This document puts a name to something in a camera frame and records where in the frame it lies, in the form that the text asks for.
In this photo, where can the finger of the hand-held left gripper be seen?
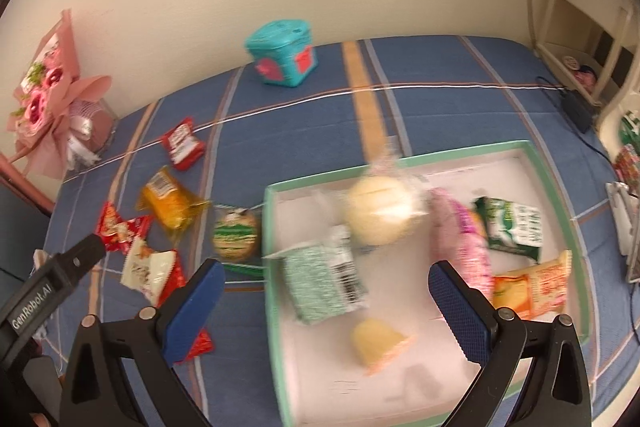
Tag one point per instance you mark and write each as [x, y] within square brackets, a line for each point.
[82, 259]

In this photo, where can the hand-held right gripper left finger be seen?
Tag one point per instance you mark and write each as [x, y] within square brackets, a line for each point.
[195, 307]

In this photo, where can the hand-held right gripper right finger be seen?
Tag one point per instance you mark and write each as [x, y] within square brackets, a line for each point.
[457, 309]

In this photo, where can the red patterned wafer packet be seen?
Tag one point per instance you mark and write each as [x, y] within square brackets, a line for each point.
[175, 274]

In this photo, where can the red cartoon snack packet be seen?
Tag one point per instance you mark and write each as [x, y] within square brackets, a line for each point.
[117, 229]

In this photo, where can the pink bread packet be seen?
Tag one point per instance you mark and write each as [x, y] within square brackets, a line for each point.
[460, 242]

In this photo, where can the orange yellow snack packet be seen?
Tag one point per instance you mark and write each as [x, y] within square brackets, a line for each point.
[535, 284]

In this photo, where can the green label round cookie packet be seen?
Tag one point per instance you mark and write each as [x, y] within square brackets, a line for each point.
[235, 234]

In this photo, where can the small yellow cake packet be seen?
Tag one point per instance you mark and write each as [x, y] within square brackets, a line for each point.
[375, 342]

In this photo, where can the green white milk snack packet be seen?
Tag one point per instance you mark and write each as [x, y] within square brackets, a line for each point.
[515, 227]

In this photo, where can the orange cake clear packet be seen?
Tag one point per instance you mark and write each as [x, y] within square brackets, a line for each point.
[170, 202]

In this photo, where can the clear round bun packet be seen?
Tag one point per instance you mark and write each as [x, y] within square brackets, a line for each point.
[380, 212]

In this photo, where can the pale green barcode packet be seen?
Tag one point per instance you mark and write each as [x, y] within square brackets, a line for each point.
[322, 279]

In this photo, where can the green rimmed white box tray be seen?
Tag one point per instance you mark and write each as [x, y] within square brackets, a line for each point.
[325, 357]

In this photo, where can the dark red biscuit packet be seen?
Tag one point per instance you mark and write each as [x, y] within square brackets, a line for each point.
[182, 144]

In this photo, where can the dark grey panel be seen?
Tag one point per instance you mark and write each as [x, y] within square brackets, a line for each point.
[20, 232]

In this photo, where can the clear acrylic vase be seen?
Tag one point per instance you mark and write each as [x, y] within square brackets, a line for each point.
[92, 127]

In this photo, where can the pink flower bouquet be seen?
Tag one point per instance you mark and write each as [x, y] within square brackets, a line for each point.
[45, 107]

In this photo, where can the white phone stand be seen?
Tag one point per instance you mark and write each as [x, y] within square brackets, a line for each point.
[622, 217]

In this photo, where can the blue plaid bedsheet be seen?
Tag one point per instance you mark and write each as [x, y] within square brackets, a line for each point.
[450, 107]

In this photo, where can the colourful patterned roll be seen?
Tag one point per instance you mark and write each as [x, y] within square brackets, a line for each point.
[627, 163]

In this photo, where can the black power adapter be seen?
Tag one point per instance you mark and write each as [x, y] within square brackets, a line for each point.
[577, 109]

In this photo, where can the green striped packet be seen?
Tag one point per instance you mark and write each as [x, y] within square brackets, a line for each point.
[630, 127]

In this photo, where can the teal toy box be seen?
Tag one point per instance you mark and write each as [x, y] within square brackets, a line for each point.
[282, 54]

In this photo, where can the round decorated tin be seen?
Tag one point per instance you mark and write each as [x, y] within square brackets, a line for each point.
[571, 63]

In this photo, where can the pink wooden rail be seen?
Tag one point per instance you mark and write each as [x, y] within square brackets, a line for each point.
[25, 187]

